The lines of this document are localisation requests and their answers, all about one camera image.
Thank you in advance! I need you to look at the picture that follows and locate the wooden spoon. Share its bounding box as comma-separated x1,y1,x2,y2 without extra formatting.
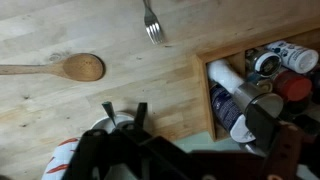
0,53,105,83

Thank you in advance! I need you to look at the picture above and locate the white spice bottle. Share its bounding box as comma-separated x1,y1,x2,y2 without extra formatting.
265,40,319,74

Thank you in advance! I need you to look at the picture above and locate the white crock with red chilies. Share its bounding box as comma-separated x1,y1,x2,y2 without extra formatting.
41,137,81,180

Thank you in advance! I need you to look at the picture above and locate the metal spoon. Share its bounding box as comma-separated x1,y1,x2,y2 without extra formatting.
101,100,118,128

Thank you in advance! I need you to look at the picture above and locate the wooden spice tray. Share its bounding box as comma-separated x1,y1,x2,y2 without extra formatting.
192,26,320,143

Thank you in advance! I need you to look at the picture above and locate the stainless steel grinder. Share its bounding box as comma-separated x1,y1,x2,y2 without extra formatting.
207,58,284,118

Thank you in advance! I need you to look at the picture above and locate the white lid dark label jar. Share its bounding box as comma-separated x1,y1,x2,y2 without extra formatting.
209,81,256,144

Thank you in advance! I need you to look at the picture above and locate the red lid spice jar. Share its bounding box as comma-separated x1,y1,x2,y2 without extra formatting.
271,69,313,103

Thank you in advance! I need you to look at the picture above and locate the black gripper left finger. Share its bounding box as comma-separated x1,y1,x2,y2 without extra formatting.
78,102,152,158

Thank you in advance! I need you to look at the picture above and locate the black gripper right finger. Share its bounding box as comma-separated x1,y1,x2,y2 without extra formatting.
245,103,303,180

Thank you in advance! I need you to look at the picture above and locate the grey metal scraper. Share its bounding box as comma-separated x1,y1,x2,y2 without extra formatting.
142,0,165,45

